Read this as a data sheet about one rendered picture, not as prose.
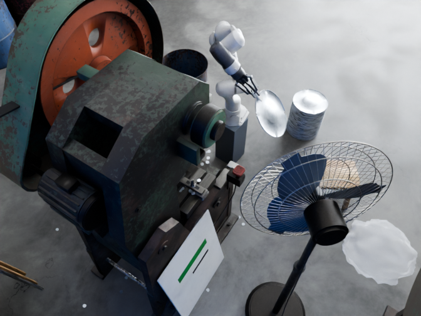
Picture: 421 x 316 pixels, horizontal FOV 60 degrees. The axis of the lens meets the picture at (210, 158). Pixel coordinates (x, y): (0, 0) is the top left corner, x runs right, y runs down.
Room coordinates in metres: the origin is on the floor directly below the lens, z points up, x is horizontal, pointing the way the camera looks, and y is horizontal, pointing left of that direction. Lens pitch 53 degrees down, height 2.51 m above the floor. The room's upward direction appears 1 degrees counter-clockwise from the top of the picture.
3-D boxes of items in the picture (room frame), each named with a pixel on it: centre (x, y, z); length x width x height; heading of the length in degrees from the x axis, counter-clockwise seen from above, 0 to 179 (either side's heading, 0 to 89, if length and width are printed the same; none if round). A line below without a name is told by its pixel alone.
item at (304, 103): (2.18, -0.84, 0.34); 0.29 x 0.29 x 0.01
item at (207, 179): (1.20, 0.24, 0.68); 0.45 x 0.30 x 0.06; 56
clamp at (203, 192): (1.10, 0.10, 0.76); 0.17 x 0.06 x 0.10; 56
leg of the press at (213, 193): (0.93, 0.09, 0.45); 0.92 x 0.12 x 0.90; 146
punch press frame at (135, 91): (1.08, 0.32, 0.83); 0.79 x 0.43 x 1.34; 146
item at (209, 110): (1.04, 0.04, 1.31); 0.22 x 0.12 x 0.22; 146
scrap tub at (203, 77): (2.51, 0.22, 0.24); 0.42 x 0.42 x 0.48
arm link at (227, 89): (1.88, -0.13, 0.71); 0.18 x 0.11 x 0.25; 103
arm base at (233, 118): (1.92, -0.19, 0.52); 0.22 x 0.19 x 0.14; 142
